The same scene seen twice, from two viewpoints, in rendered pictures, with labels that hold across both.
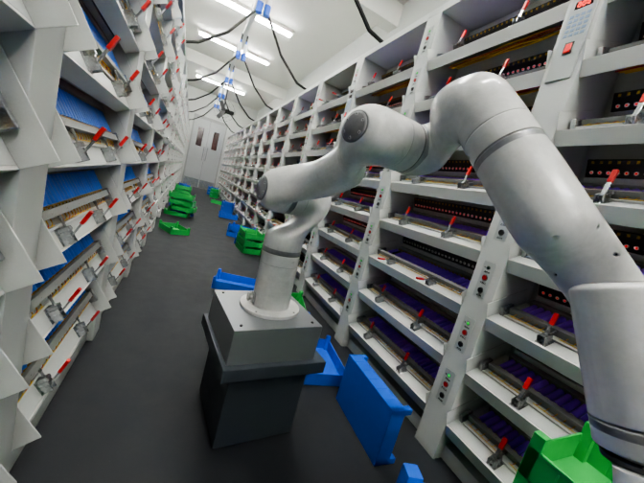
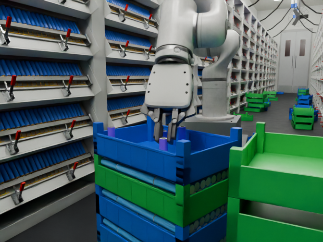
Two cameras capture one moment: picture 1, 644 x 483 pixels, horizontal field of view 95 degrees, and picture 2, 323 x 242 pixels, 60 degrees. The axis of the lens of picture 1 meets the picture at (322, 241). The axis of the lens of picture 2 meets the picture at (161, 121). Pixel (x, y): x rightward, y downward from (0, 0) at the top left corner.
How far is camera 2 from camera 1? 0.88 m
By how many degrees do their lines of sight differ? 52
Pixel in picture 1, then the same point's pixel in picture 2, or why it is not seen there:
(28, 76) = (92, 28)
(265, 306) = (205, 114)
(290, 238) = (210, 68)
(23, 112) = (92, 38)
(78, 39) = (106, 11)
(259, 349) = not seen: hidden behind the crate
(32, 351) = (109, 124)
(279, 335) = (205, 127)
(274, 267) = (205, 89)
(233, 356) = not seen: hidden behind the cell
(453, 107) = not seen: outside the picture
